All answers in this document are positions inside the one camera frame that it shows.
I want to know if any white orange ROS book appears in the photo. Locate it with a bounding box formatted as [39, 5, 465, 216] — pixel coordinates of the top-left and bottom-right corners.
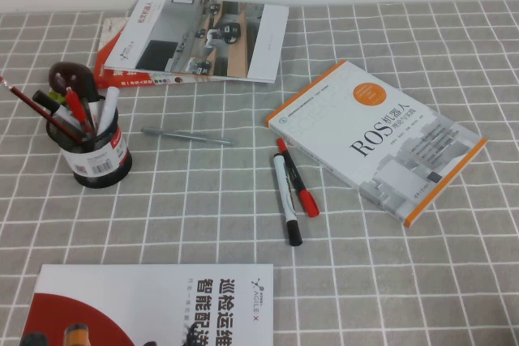
[265, 59, 489, 229]

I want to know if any white red AgileX brochure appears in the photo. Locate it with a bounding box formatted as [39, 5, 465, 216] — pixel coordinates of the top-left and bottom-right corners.
[22, 263, 275, 346]

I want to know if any red pencil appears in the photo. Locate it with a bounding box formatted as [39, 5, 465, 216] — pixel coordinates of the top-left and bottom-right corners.
[0, 75, 88, 143]

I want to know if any black capped marker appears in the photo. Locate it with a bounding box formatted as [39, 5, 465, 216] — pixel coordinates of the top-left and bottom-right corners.
[32, 89, 82, 128]

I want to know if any white marker with black cap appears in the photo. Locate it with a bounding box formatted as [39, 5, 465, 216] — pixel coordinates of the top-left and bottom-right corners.
[272, 152, 303, 247]

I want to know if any red and white book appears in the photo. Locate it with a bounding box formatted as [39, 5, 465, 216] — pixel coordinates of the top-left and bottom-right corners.
[92, 16, 222, 90]

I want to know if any red ballpoint pen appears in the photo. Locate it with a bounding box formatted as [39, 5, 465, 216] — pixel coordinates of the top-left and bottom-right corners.
[64, 86, 97, 136]

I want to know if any red marker pen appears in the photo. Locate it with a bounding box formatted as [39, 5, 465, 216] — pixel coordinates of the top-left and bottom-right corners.
[276, 137, 321, 218]

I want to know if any grey gel pen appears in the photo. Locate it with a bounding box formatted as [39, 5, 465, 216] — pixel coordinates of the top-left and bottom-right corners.
[140, 126, 235, 147]

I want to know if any black mesh pen holder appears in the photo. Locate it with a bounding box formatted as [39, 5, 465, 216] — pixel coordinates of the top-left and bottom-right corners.
[45, 94, 134, 190]

